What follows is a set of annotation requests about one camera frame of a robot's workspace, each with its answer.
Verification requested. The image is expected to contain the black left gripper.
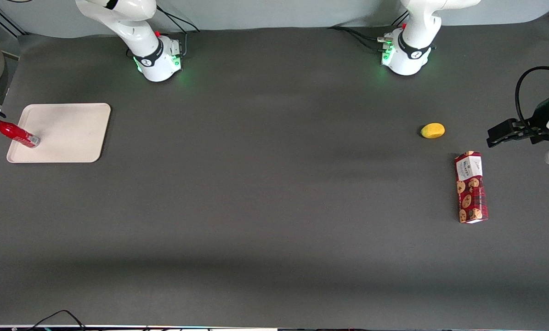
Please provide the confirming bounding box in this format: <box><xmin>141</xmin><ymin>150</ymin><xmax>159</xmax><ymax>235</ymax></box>
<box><xmin>487</xmin><ymin>93</ymin><xmax>549</xmax><ymax>148</ymax></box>

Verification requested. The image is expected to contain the black right arm base cable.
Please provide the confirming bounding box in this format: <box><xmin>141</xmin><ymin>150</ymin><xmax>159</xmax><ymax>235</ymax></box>
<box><xmin>154</xmin><ymin>8</ymin><xmax>203</xmax><ymax>58</ymax></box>

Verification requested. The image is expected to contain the thin black table-edge cable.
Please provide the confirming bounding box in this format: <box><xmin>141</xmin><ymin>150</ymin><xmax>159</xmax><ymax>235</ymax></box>
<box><xmin>25</xmin><ymin>309</ymin><xmax>87</xmax><ymax>331</ymax></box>

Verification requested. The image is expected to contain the dark aluminium frame rail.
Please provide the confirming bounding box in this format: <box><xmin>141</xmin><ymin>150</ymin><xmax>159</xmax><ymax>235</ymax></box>
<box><xmin>0</xmin><ymin>0</ymin><xmax>28</xmax><ymax>37</ymax></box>

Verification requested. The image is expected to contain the black arm base cable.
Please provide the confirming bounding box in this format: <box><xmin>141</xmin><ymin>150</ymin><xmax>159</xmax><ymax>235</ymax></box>
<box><xmin>154</xmin><ymin>8</ymin><xmax>203</xmax><ymax>58</ymax></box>
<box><xmin>328</xmin><ymin>25</ymin><xmax>394</xmax><ymax>52</ymax></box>

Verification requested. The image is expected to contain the black looped gripper cable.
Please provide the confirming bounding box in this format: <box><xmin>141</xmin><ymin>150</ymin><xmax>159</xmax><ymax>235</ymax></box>
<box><xmin>515</xmin><ymin>66</ymin><xmax>549</xmax><ymax>134</ymax></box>

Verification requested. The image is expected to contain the red cookie box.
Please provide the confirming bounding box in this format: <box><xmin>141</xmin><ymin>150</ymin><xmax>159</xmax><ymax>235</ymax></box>
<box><xmin>454</xmin><ymin>151</ymin><xmax>489</xmax><ymax>224</ymax></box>

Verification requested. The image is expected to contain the red coke bottle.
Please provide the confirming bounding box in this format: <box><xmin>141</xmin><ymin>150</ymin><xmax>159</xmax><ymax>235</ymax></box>
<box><xmin>0</xmin><ymin>116</ymin><xmax>41</xmax><ymax>149</ymax></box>

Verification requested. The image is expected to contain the black left arm base cable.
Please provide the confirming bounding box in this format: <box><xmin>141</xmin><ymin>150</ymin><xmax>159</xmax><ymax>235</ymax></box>
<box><xmin>328</xmin><ymin>25</ymin><xmax>394</xmax><ymax>52</ymax></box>

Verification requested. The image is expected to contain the beige plastic tray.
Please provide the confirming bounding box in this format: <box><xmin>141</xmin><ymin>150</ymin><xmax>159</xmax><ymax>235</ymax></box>
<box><xmin>6</xmin><ymin>103</ymin><xmax>112</xmax><ymax>164</ymax></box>

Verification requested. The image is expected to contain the yellow lemon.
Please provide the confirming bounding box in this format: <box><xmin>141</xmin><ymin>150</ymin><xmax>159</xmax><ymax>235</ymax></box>
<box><xmin>420</xmin><ymin>123</ymin><xmax>446</xmax><ymax>139</ymax></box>

